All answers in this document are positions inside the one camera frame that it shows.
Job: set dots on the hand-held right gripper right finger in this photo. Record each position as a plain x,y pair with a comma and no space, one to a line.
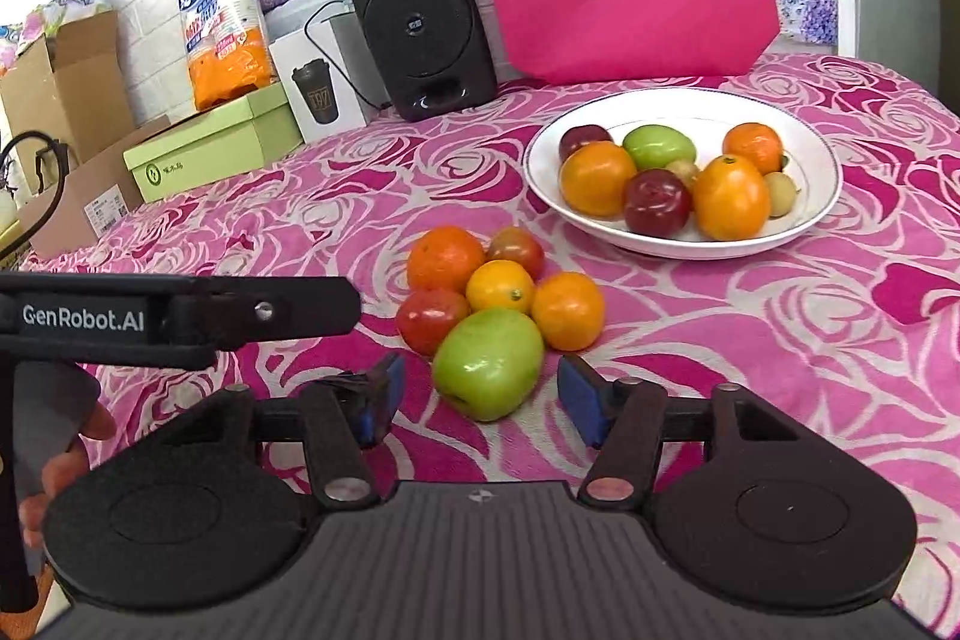
579,396

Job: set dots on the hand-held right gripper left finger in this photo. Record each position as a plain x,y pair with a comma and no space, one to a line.
386,392

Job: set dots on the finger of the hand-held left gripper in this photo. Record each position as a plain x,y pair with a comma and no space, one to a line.
300,310

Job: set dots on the green apple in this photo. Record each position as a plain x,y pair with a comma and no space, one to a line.
487,362
658,147

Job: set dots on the red apple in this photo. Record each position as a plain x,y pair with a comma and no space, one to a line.
658,203
581,141

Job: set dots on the large orange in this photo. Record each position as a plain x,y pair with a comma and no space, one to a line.
730,199

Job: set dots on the small brown-green round fruit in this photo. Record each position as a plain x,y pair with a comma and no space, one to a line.
684,170
780,195

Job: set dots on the mandarin with leaf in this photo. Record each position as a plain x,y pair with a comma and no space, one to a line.
752,147

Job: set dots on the white plate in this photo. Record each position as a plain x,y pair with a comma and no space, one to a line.
814,190

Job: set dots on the person's left hand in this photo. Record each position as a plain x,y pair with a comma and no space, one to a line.
67,471

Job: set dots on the red tomato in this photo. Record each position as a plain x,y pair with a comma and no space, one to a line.
431,320

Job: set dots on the cardboard box with label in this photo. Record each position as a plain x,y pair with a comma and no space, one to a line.
82,205

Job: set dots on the small yellow orange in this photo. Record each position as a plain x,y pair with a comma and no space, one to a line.
500,287

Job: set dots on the dimpled tangerine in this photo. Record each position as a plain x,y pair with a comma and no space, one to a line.
445,257

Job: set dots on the dark red-green tomato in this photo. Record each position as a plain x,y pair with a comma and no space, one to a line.
517,250

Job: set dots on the pink floral tablecloth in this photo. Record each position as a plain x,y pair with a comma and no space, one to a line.
750,347

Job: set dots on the green shoe box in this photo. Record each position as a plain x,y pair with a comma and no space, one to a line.
210,149

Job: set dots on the white box with cup print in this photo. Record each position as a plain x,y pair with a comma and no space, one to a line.
315,85

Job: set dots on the open cardboard box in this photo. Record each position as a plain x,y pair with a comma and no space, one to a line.
67,85

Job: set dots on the orange paper cup pack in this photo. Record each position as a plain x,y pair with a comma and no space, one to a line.
221,18

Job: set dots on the black speaker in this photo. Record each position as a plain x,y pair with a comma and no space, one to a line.
420,25

